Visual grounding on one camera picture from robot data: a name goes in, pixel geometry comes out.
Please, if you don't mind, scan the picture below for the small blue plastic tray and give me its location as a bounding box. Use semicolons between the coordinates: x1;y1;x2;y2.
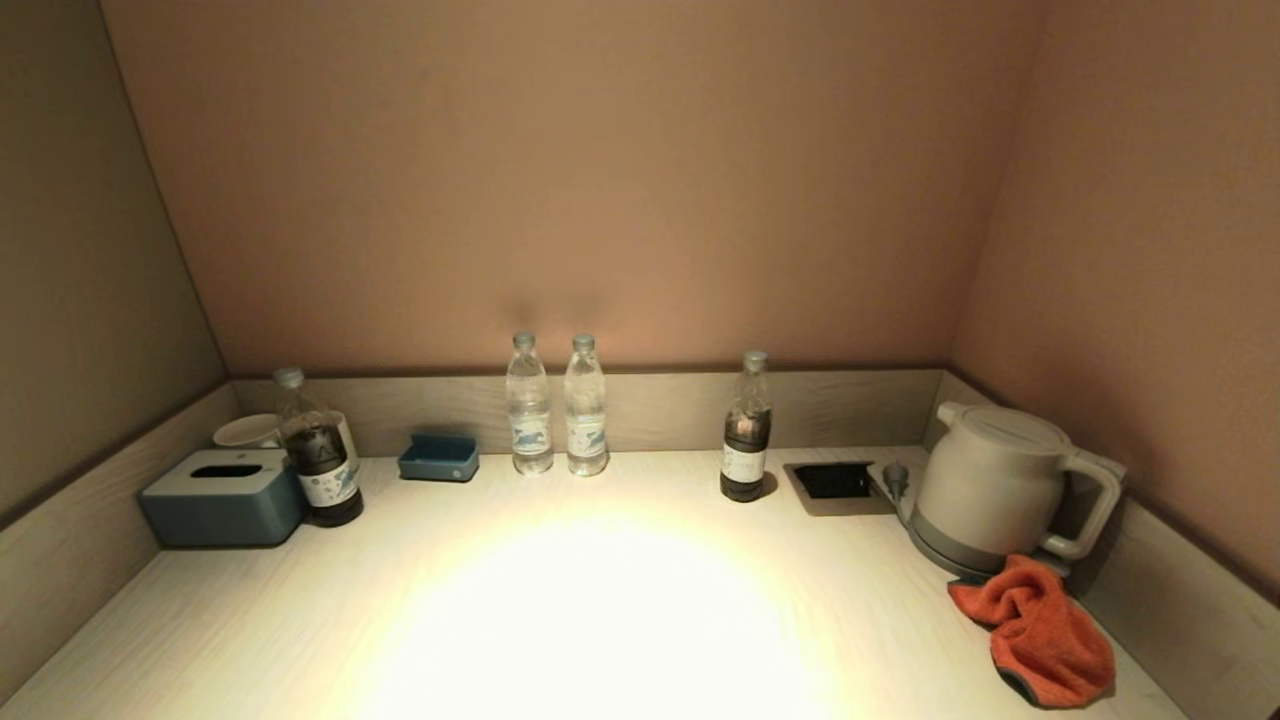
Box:
397;433;481;484

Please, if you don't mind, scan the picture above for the blue-grey tissue box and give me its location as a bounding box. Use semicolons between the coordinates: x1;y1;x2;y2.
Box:
138;448;309;549

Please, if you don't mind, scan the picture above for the white electric kettle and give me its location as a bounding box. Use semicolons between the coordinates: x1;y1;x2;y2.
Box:
910;401;1128;578

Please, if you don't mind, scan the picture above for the clear water bottle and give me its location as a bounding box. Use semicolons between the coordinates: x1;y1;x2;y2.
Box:
504;331;556;476
562;333;611;478

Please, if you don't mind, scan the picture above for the recessed black power socket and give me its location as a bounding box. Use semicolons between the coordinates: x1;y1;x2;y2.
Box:
783;461;897;518

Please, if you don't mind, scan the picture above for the dark drink bottle white label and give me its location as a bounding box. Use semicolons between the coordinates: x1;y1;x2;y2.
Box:
719;350;775;503
270;366;366;529

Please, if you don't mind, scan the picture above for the grey kettle base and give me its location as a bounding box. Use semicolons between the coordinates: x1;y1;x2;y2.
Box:
903;497;1071;585

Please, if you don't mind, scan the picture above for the orange fluffy cloth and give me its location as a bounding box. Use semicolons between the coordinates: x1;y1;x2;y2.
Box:
947;554;1117;710

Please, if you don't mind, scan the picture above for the white paper cup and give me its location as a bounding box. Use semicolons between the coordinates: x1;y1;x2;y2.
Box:
212;412;284;451

